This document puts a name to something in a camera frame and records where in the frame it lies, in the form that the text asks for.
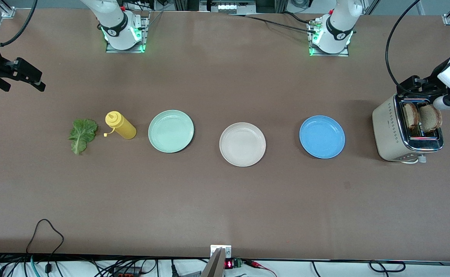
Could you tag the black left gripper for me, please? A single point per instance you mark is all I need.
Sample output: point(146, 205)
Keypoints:
point(431, 81)

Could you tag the brown bread slice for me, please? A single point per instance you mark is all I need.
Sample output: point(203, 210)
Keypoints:
point(410, 115)
point(430, 119)

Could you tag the green lettuce leaf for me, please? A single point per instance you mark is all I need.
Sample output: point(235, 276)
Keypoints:
point(82, 132)

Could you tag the yellow squeeze bottle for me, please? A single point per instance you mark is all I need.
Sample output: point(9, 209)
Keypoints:
point(122, 129)

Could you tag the blue plate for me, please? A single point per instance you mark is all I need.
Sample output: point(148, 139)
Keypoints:
point(322, 137)

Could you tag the light green plate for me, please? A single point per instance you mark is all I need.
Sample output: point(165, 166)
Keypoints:
point(171, 131)

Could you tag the beige plate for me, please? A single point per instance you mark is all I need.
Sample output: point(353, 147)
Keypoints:
point(242, 144)

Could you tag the beige chrome toaster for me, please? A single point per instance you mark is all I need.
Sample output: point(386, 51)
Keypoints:
point(386, 130)

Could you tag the black device with lights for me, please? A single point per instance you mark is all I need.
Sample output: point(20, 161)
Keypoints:
point(228, 7)

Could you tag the black orange power adapter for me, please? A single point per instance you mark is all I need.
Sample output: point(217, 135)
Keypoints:
point(126, 274)

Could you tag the red clip lead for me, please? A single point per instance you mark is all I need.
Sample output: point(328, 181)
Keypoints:
point(259, 265)

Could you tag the red display circuit board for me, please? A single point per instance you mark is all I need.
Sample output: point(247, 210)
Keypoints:
point(229, 264)

